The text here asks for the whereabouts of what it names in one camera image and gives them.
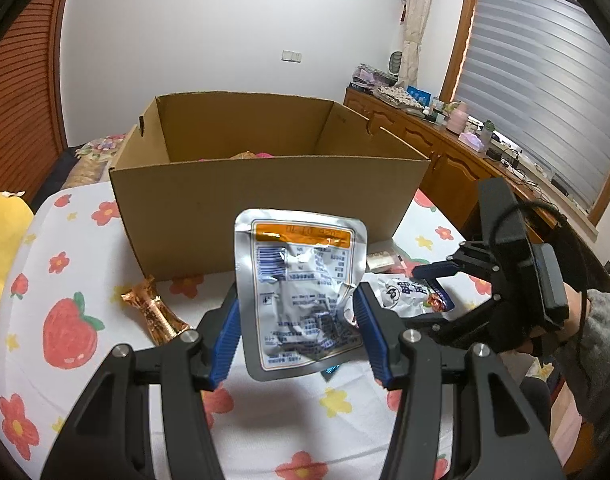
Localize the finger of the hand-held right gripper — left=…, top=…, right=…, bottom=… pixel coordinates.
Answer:
left=410, top=255, right=473, bottom=281
left=402, top=280, right=506, bottom=346

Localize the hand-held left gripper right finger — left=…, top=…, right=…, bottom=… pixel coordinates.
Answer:
left=354, top=281, right=568, bottom=480

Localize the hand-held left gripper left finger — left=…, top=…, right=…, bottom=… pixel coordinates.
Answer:
left=40, top=280, right=243, bottom=480

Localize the silver foil snack packet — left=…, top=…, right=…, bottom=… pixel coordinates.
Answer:
left=233, top=208, right=369, bottom=383

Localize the brown cardboard box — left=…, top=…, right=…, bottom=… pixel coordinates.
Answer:
left=108, top=91, right=432, bottom=281

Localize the person's right forearm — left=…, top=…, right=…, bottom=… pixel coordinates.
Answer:
left=550, top=285, right=610, bottom=426

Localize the white black print snack packet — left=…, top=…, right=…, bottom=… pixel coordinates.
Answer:
left=362, top=272, right=456, bottom=318

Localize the small beige snack packet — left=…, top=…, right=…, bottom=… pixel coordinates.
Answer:
left=366, top=249, right=408, bottom=273

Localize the gold wrapped snack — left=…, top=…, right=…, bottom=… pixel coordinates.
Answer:
left=121, top=275, right=193, bottom=347

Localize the wooden cabinet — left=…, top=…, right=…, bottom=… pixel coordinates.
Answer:
left=344, top=86, right=610, bottom=281

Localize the pink tissue box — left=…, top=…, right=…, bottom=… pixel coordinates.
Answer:
left=457, top=130, right=486, bottom=151

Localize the pink bottle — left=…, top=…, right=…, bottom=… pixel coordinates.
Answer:
left=447, top=102, right=470, bottom=133

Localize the strawberry print tablecloth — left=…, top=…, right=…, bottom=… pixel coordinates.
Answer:
left=0, top=180, right=496, bottom=480

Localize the patterned fabric bag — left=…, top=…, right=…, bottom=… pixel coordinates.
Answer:
left=375, top=85, right=421, bottom=111

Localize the purple fabric pile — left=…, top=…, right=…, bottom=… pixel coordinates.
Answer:
left=352, top=63, right=393, bottom=88

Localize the beige curtain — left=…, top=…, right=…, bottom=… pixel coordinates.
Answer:
left=400, top=0, right=438, bottom=86

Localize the floral blanket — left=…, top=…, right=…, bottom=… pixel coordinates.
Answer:
left=60, top=134, right=136, bottom=191

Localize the yellow plush toy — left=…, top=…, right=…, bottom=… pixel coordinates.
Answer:
left=0, top=191, right=36, bottom=386

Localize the brown louvered wardrobe door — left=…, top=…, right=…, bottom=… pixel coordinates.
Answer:
left=0, top=0, right=78, bottom=201

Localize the black cable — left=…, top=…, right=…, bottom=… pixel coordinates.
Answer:
left=497, top=200, right=573, bottom=241

